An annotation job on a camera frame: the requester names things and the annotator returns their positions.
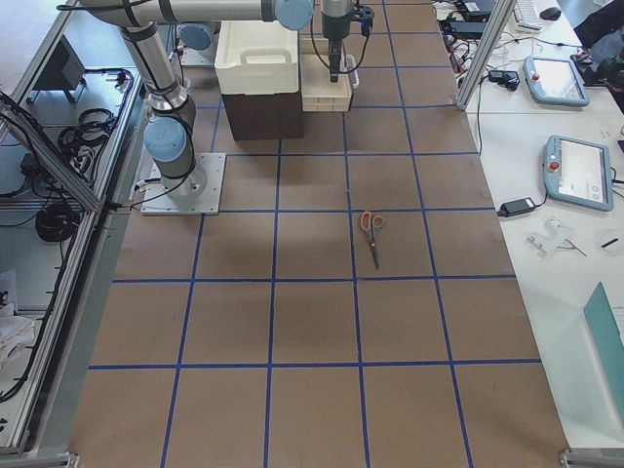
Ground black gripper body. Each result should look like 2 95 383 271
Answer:
328 39 342 72

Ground light wooden drawer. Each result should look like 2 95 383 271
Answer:
299 37 360 112

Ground orange grey handled scissors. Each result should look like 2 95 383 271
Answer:
360 211 385 269

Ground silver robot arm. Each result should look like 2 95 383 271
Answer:
79 1 314 192

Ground white plastic tray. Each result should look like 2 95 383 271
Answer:
214 20 299 95

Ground dark brown wooden cabinet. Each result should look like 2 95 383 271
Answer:
222 92 303 141

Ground upper teach pendant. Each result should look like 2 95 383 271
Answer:
523 57 590 107

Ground teach pendant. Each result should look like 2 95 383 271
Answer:
523 57 590 107
543 136 613 212

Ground black power adapter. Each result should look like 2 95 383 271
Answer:
497 197 536 217

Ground lower teach pendant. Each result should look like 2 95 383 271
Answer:
543 136 613 212

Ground teal folder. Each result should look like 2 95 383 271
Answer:
584 283 623 393

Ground white crumpled cloth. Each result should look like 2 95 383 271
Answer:
1 302 35 367

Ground aluminium frame post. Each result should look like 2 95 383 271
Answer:
455 0 515 111

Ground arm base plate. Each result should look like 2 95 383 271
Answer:
139 153 226 215

